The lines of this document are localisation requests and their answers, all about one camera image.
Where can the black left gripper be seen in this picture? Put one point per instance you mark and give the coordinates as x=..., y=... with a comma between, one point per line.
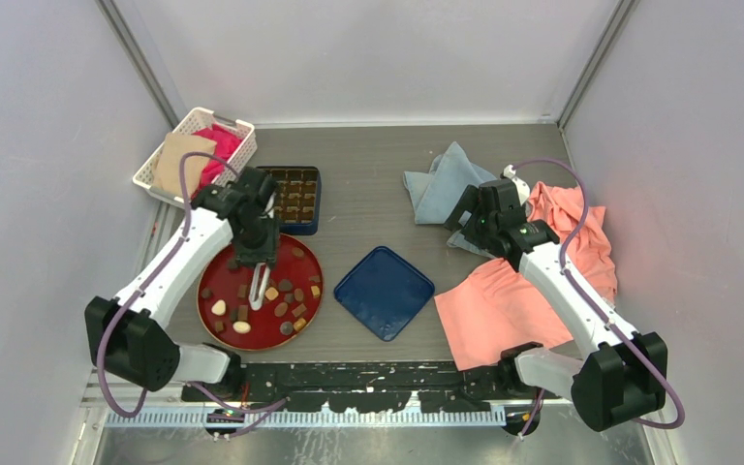
x=266, y=253

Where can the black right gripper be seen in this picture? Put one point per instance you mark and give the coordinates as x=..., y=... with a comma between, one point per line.
x=469, y=201

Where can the metal tongs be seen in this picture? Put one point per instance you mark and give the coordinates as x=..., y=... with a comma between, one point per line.
x=258, y=286

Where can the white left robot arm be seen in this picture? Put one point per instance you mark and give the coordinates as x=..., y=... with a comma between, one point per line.
x=127, y=333

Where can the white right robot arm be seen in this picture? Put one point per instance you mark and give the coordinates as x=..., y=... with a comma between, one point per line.
x=621, y=374

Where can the blue chocolate tin box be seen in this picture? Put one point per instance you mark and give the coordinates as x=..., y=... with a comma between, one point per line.
x=298, y=197

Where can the tan round chocolate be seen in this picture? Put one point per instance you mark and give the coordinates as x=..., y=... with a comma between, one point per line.
x=271, y=293

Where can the white oval chocolate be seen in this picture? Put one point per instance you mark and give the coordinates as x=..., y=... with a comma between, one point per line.
x=219, y=308
x=241, y=327

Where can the light blue denim cloth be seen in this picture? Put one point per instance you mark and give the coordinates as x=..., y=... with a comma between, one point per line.
x=435, y=193

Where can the white plastic basket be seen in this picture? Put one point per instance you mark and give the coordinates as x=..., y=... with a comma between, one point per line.
x=200, y=118

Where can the beige cloth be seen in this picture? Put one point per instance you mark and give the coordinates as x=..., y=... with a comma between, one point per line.
x=175, y=146

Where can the pink cloth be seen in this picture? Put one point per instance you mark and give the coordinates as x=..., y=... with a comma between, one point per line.
x=495, y=308

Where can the red round tray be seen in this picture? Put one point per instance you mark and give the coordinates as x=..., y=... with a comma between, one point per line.
x=297, y=276

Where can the blue tin lid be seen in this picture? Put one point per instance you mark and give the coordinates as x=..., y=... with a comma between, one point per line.
x=384, y=292

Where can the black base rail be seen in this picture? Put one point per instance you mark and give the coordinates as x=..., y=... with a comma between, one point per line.
x=373, y=387

